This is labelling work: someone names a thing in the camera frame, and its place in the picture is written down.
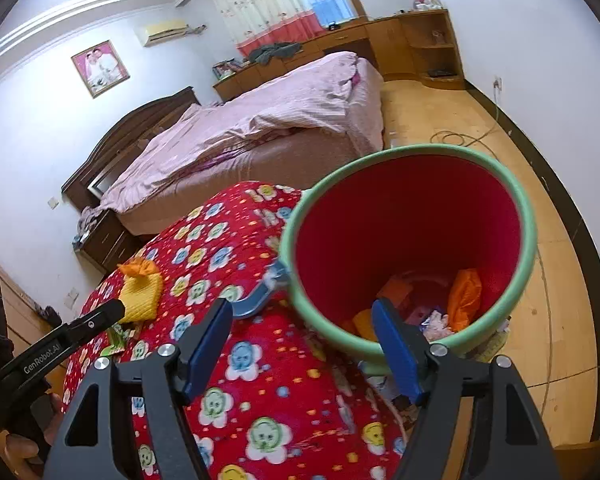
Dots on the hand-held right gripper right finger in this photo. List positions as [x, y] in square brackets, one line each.
[397, 355]

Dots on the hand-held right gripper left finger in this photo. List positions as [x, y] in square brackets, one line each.
[207, 355]

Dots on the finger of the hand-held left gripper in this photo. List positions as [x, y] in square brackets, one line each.
[92, 321]

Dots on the green striped wrapper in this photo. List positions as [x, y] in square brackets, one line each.
[116, 337]

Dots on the small yellow box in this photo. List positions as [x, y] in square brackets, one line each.
[364, 322]

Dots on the cream wrapper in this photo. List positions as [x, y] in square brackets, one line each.
[437, 329]

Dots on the purple foil wrapper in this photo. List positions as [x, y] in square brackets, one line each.
[420, 310]

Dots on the yellow foam net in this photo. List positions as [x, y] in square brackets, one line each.
[140, 297]

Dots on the orange cardboard box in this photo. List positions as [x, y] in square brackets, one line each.
[395, 290]

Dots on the orange wrapper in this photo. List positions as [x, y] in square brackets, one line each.
[139, 266]

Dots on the orange foam net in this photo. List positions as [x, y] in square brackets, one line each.
[462, 300]

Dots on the red bucket with green rim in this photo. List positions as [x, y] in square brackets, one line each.
[405, 210]

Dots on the person's left hand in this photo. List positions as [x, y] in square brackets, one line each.
[22, 457]

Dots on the black pouch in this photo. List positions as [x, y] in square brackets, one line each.
[50, 316]

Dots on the red smiley flower blanket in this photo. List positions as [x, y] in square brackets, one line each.
[260, 385]

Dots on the dark wooden nightstand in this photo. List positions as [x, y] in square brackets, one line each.
[112, 245]

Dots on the pile of clothes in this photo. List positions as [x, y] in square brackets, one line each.
[87, 220]

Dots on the dark wooden headboard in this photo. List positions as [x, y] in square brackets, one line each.
[130, 135]

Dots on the brown bed mattress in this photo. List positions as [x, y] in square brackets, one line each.
[280, 165]

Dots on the bed with pink blanket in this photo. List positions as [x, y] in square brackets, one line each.
[260, 115]

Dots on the framed wedding photo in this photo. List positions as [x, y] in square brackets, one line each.
[100, 67]

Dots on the flat black device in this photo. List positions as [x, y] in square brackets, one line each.
[439, 73]

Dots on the row of books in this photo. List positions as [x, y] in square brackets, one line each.
[226, 68]

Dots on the grey garment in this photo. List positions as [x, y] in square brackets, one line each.
[275, 52]

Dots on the long wooden cabinet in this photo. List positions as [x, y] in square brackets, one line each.
[385, 42]

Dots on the cream and red curtain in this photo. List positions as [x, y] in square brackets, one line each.
[260, 5]

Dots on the white wall outlet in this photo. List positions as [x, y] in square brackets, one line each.
[71, 298]

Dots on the white wall switch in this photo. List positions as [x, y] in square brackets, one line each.
[53, 203]

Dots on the wall air conditioner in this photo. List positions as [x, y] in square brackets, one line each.
[162, 33]

